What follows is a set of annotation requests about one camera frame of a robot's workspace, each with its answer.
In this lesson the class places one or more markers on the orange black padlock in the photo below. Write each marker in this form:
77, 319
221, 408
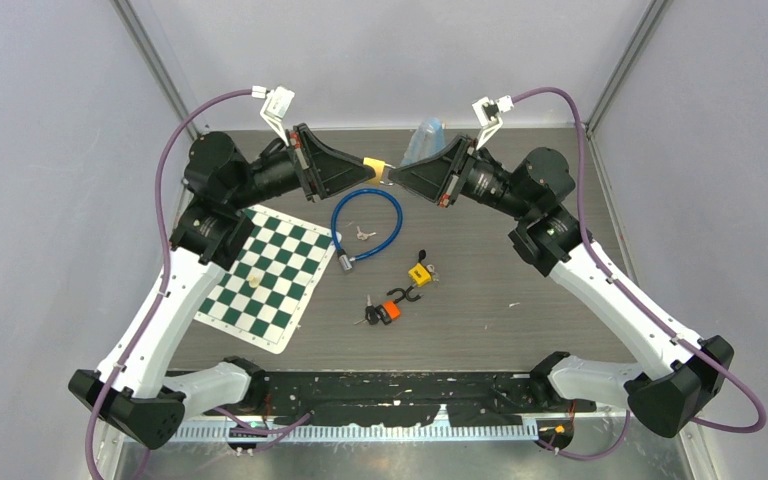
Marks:
389, 309

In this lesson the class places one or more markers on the aluminium corner post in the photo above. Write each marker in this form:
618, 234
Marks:
644, 31
147, 32

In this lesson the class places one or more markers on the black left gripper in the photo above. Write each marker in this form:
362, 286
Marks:
325, 172

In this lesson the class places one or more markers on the slotted cable duct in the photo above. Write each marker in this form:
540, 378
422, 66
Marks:
214, 431

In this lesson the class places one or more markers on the small silver keys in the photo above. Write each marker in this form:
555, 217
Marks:
364, 236

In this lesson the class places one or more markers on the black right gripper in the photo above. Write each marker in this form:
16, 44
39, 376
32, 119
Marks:
432, 178

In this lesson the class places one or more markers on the blue translucent metronome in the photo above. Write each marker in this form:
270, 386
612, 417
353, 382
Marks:
427, 140

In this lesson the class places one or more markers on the yellow padlock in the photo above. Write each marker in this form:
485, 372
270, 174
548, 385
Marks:
421, 274

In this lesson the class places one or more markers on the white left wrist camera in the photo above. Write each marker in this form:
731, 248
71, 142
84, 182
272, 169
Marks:
276, 102

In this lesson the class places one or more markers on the aluminium corner post left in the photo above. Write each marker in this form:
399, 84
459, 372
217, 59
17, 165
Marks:
147, 32

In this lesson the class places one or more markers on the green white chessboard mat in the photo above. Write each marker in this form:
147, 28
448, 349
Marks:
290, 256

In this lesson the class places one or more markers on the black headed key bunch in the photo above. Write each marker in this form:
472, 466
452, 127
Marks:
371, 314

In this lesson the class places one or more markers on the aluminium corner post right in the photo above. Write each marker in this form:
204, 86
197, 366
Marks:
644, 31

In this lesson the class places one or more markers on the brass padlock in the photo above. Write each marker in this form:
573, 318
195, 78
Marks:
379, 168

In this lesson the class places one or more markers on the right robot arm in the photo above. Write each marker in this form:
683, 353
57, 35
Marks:
673, 375

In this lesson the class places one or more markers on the blue cable lock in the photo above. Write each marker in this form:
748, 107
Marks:
347, 260

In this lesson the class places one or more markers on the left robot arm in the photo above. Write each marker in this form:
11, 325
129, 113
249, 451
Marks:
130, 389

